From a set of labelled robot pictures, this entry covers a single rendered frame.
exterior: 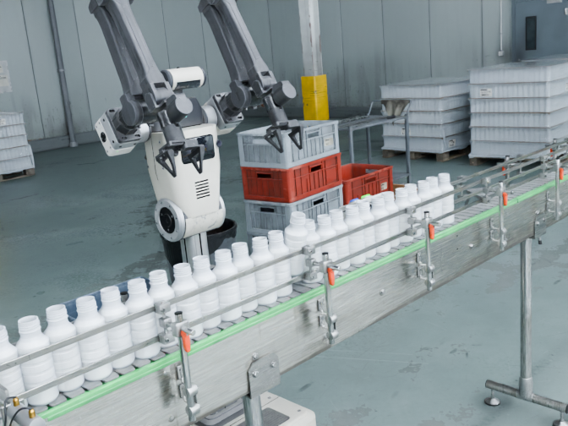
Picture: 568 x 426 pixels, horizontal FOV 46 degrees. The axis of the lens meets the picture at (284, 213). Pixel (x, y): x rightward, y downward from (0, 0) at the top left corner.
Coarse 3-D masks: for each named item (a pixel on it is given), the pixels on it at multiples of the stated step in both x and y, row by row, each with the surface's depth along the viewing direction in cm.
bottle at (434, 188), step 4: (428, 180) 214; (432, 180) 213; (436, 180) 214; (432, 184) 213; (436, 184) 214; (432, 188) 214; (436, 188) 214; (432, 192) 213; (436, 192) 213; (440, 192) 214; (440, 200) 215; (436, 204) 214; (440, 204) 215; (436, 208) 214; (440, 208) 215; (436, 212) 215; (440, 212) 215; (436, 216) 215; (440, 220) 216
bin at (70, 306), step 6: (138, 276) 210; (126, 282) 207; (120, 288) 206; (126, 288) 207; (90, 294) 199; (96, 294) 200; (72, 300) 195; (96, 300) 201; (66, 306) 194; (72, 306) 195; (72, 312) 195; (72, 318) 181
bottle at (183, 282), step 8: (184, 264) 148; (176, 272) 146; (184, 272) 145; (176, 280) 146; (184, 280) 146; (192, 280) 147; (176, 288) 145; (184, 288) 145; (192, 288) 146; (176, 296) 146; (176, 304) 147; (184, 304) 146; (192, 304) 146; (184, 312) 146; (192, 312) 147; (200, 312) 149; (192, 320) 147; (192, 328) 147; (200, 328) 149; (192, 336) 148
